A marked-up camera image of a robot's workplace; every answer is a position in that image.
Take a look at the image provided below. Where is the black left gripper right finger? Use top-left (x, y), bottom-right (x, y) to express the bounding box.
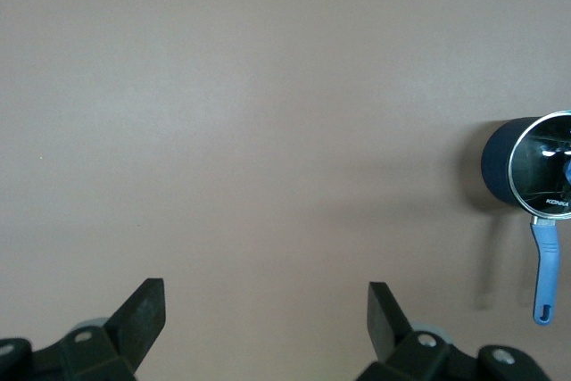
top-left (366, 281), bottom-right (550, 381)

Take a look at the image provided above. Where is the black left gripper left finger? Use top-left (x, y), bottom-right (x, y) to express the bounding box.
top-left (0, 277), bottom-right (167, 381)

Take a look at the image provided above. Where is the glass lid with blue knob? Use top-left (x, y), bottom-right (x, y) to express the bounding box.
top-left (508, 110), bottom-right (571, 221)

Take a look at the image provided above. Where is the brown table cover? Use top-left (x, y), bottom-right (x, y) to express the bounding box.
top-left (0, 0), bottom-right (571, 381)

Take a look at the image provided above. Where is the black pot with blue handle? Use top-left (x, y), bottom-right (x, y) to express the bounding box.
top-left (480, 109), bottom-right (571, 327)

